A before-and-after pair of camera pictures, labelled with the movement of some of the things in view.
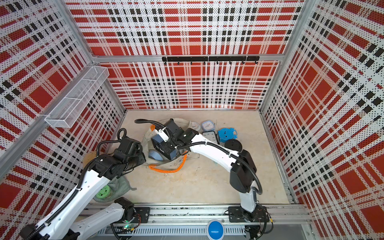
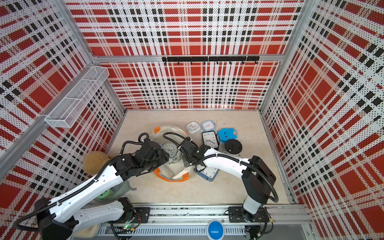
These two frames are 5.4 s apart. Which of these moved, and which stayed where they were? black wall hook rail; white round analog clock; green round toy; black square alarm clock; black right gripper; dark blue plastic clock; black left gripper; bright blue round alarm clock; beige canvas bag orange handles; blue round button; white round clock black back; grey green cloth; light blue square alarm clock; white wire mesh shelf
Moved: black left gripper; beige canvas bag orange handles; black right gripper; white round analog clock; dark blue plastic clock
Stayed: blue round button; white round clock black back; grey green cloth; green round toy; black wall hook rail; white wire mesh shelf; black square alarm clock; light blue square alarm clock; bright blue round alarm clock
